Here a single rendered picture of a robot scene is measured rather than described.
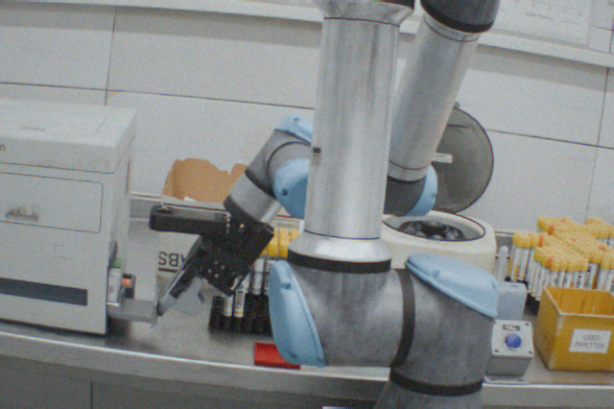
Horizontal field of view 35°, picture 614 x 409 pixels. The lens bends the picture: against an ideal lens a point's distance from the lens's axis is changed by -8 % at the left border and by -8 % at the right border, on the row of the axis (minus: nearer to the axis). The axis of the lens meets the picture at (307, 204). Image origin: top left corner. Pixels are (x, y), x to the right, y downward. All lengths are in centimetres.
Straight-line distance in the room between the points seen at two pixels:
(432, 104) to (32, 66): 106
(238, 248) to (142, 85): 66
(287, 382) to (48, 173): 46
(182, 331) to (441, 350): 55
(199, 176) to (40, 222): 61
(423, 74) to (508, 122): 90
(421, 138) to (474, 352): 30
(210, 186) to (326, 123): 95
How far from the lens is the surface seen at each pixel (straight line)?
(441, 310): 117
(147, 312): 157
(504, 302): 170
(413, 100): 130
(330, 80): 113
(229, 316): 163
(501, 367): 158
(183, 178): 206
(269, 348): 159
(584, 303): 177
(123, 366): 154
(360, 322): 114
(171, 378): 153
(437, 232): 190
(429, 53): 126
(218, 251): 151
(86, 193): 150
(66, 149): 149
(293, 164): 138
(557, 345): 164
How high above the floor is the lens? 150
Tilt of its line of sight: 15 degrees down
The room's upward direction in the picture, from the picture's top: 7 degrees clockwise
